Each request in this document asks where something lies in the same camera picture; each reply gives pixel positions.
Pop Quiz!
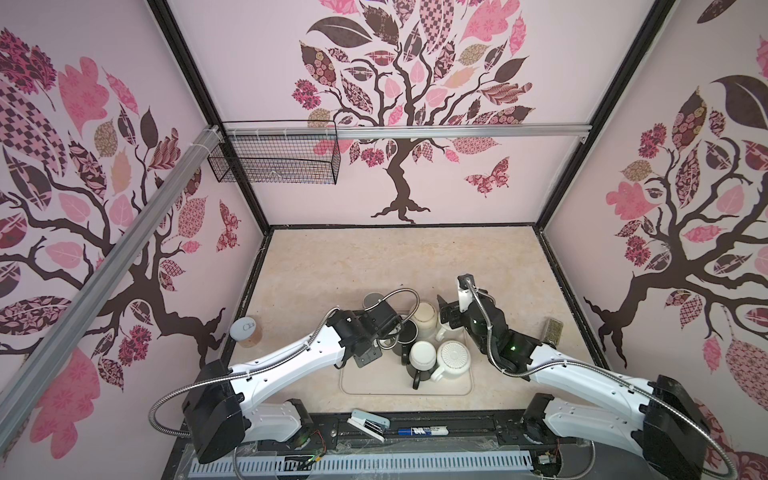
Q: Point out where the grey mug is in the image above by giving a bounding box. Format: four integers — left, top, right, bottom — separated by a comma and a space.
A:
362, 292, 384, 309

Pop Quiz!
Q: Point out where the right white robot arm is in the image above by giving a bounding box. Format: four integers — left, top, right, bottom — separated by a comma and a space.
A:
437, 290, 712, 479

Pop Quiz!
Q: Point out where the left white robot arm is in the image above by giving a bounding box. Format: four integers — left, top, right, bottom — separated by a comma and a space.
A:
182, 300, 404, 464

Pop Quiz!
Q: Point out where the cream mug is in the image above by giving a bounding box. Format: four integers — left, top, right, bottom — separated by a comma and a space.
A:
411, 301, 439, 340

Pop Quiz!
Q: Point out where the white ribbed mug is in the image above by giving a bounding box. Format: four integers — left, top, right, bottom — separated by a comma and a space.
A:
430, 340, 471, 382

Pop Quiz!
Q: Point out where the black and white mug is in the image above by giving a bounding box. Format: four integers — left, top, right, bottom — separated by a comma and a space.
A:
406, 340, 437, 390

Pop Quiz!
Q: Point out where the clear plastic tray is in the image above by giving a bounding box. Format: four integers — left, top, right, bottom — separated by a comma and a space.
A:
340, 352, 473, 397

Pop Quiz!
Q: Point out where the green spice jar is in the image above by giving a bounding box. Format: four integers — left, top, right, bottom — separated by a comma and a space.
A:
541, 317, 564, 348

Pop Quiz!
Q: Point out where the white stapler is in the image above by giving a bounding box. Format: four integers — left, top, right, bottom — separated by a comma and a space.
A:
347, 409, 390, 442

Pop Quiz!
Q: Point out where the blue white marker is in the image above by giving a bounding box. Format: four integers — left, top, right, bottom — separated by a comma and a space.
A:
397, 426, 449, 437

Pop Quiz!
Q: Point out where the orange can white lid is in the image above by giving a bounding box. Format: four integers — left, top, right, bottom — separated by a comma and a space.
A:
229, 317, 263, 348

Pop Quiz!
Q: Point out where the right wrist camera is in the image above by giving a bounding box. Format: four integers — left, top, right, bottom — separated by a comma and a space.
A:
457, 274, 476, 313

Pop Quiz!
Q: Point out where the right metal conduit cable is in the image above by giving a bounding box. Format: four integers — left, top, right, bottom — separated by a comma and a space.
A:
461, 281, 739, 480

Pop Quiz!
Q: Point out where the metal conduit cable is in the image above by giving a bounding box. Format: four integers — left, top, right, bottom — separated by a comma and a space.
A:
461, 281, 739, 480
148, 287, 421, 439

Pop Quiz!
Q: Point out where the left metal conduit cable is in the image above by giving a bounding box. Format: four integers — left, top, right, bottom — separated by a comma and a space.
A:
148, 287, 421, 439

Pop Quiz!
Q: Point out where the white slotted cable duct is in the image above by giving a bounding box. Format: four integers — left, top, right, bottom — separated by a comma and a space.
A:
187, 451, 533, 479

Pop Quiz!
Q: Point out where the black wire basket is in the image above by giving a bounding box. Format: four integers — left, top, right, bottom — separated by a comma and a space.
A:
208, 120, 341, 185

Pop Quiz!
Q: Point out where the back aluminium rail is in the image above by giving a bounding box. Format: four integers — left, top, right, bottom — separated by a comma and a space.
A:
225, 123, 592, 140

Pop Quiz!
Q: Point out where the aluminium rail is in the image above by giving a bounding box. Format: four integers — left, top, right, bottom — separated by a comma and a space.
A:
225, 123, 592, 140
1, 125, 222, 448

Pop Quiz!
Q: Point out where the left aluminium rail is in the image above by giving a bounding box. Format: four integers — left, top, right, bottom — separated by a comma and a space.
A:
1, 125, 222, 448

